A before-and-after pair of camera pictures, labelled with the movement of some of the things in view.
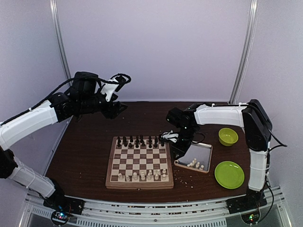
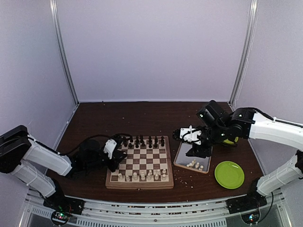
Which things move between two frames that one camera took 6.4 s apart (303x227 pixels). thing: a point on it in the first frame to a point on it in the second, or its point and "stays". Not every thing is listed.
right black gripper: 181,151 to 196,151
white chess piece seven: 156,177 stays
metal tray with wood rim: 198,157 stays
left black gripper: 113,110 to 116,154
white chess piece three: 149,177 stays
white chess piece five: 142,175 stays
